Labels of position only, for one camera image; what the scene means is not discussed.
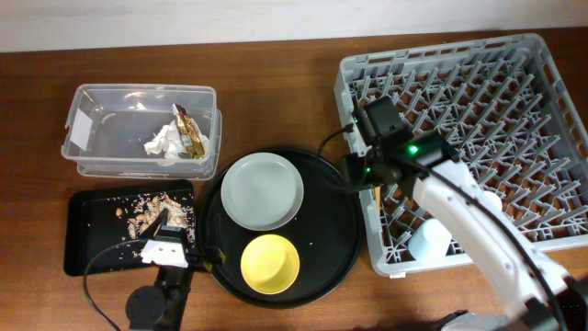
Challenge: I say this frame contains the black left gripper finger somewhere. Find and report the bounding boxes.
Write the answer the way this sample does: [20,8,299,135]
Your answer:
[138,209,169,239]
[198,214,226,267]

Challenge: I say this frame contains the food scraps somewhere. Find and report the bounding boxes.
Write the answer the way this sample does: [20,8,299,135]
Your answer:
[115,193,196,244]

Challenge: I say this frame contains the wooden chopstick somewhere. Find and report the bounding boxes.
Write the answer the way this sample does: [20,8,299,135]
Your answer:
[374,187,381,211]
[374,187,381,219]

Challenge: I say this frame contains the yellow bowl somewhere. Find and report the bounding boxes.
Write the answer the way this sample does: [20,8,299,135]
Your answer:
[240,234,300,295]

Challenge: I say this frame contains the grey round plate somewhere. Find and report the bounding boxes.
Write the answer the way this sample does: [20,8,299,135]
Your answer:
[220,152,304,232]

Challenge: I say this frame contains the white tissue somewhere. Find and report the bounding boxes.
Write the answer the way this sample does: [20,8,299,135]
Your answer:
[143,120,187,159]

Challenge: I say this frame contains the light blue cup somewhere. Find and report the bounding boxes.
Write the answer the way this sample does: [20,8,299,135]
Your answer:
[408,219,452,264]

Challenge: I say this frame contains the gold brown snack wrapper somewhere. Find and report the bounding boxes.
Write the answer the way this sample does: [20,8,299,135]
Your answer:
[172,104,206,159]

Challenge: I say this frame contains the pink cup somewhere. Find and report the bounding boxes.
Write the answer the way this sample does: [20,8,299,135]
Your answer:
[483,190,503,211]

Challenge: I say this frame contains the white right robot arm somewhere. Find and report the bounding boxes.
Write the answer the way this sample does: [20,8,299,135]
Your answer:
[343,132,587,330]

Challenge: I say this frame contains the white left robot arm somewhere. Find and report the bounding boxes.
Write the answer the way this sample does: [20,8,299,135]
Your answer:
[125,209,226,330]

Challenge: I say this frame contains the grey dishwasher rack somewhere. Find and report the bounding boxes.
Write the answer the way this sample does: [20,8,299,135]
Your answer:
[334,34,587,278]

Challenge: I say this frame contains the black rectangular tray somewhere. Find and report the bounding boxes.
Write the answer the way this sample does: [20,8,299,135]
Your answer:
[63,179,194,276]

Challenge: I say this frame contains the round black tray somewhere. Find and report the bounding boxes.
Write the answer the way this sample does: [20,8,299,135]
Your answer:
[196,147,364,309]

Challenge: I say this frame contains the clear plastic bin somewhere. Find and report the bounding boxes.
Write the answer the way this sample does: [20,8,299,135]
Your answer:
[61,84,222,181]

